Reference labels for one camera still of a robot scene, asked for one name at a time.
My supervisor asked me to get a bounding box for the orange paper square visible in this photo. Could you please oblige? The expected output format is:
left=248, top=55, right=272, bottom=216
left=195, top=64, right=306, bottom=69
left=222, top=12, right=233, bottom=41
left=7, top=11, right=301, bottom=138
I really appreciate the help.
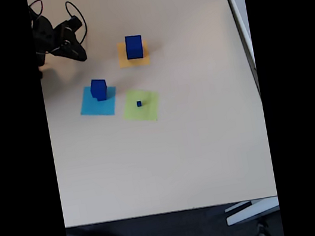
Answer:
left=115, top=38, right=152, bottom=70

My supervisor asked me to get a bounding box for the light blue paper square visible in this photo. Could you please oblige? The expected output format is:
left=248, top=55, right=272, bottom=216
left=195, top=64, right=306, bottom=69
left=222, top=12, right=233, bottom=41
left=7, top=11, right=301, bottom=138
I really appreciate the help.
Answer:
left=76, top=81, right=121, bottom=121

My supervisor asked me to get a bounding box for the green paper square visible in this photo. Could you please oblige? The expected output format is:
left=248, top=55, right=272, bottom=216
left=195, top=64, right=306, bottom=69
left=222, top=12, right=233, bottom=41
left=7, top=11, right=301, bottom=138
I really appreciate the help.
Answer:
left=119, top=85, right=164, bottom=127

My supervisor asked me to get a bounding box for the medium blue cube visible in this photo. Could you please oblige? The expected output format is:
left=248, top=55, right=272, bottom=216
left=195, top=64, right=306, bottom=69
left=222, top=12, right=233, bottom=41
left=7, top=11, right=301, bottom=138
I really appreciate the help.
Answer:
left=88, top=77, right=110, bottom=103

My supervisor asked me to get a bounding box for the large blue cube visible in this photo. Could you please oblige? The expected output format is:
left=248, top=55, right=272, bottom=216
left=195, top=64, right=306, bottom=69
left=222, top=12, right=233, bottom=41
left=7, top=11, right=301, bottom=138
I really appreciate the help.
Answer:
left=123, top=33, right=146, bottom=61

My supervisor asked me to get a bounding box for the white table foot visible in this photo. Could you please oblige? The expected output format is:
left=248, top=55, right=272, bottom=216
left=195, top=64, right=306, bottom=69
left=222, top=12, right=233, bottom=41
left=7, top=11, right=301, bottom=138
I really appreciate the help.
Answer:
left=223, top=195, right=282, bottom=228

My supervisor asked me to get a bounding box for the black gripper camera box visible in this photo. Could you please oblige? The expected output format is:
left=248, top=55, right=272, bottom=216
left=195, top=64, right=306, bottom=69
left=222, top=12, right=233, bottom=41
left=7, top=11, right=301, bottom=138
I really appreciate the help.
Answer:
left=67, top=14, right=84, bottom=30

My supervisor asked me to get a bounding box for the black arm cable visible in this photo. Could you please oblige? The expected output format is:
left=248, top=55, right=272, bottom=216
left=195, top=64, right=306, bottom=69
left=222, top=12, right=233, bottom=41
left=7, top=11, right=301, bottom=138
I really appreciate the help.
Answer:
left=27, top=0, right=45, bottom=19

